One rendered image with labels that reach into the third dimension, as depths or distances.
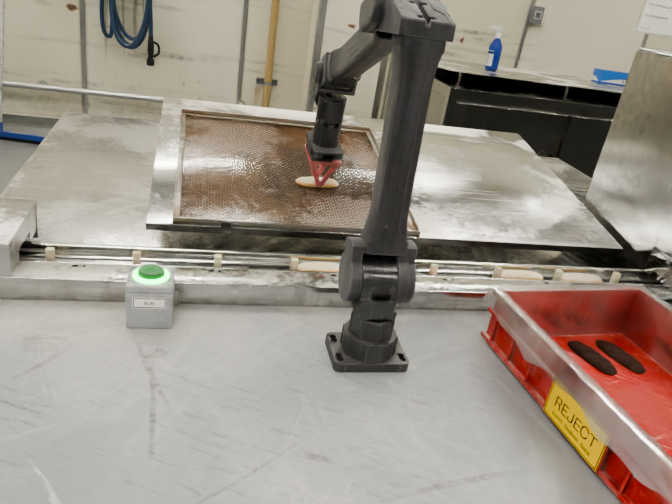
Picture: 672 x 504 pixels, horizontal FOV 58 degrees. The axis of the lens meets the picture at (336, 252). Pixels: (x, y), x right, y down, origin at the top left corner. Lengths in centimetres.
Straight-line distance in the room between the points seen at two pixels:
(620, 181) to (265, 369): 100
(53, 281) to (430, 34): 68
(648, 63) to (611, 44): 418
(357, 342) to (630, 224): 83
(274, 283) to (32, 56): 400
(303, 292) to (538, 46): 454
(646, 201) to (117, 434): 118
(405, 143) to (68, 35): 412
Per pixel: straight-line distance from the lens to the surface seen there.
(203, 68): 476
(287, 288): 105
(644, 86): 158
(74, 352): 95
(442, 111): 296
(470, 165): 166
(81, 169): 165
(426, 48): 83
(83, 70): 484
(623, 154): 159
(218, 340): 97
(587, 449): 90
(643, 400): 110
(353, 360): 93
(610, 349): 119
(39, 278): 106
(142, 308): 97
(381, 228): 87
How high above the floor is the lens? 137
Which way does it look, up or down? 25 degrees down
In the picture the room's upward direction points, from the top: 9 degrees clockwise
